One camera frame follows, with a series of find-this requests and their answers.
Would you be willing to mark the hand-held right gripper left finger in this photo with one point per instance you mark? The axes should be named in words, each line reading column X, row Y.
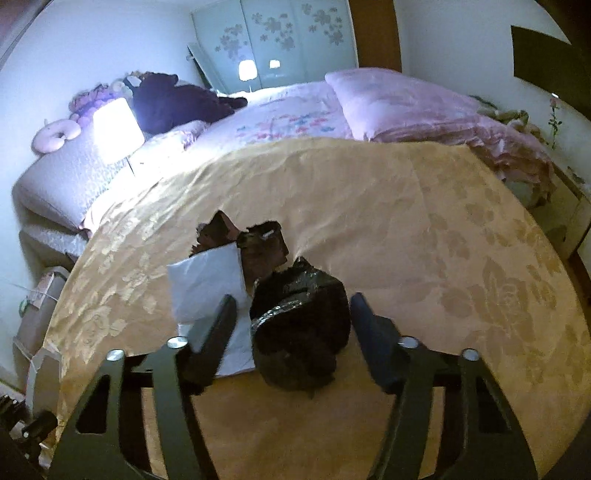
column 217, row 332

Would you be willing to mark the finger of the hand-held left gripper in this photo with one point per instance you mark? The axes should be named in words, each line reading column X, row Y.
column 39, row 425

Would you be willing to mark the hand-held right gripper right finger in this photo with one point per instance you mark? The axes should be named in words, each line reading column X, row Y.
column 369, row 332

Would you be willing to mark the black plastic bag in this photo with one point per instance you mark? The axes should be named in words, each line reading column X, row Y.
column 300, row 323

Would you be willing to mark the white paper sheet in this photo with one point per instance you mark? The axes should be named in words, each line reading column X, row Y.
column 207, row 281

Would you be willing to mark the brown crumpled wrapper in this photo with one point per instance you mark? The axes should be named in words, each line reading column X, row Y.
column 263, row 251
column 217, row 233

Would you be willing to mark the cardboard box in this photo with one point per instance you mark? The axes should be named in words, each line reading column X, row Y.
column 39, row 314

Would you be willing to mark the golden floral tablecloth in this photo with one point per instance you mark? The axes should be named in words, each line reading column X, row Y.
column 392, row 207

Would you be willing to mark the pink satin pillow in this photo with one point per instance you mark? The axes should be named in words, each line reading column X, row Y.
column 171, row 138

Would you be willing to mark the grey patterned headboard cushion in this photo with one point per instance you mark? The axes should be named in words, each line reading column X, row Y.
column 64, row 180

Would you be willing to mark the upholstered bed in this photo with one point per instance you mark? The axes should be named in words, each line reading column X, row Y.
column 286, row 115

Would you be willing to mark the white side cabinet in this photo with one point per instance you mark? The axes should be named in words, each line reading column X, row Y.
column 563, row 212

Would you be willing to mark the folded pink blanket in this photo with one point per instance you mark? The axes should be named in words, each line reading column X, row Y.
column 498, row 143

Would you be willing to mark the dark purple plush toy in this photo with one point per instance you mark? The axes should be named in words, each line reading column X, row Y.
column 175, row 104

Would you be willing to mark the pink neck pillow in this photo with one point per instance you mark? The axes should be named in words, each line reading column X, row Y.
column 44, row 141

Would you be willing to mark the colourful plush toy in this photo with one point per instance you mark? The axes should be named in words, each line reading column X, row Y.
column 92, row 99

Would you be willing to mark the artificial pink rose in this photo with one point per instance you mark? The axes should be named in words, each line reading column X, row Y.
column 554, row 120

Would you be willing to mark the flower-patterned wardrobe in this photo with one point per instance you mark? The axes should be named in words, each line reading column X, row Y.
column 277, row 41

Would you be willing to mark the brown wooden door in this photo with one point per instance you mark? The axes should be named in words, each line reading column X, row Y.
column 376, row 32

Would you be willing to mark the dark wall panel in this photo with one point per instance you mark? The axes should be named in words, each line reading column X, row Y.
column 540, row 55

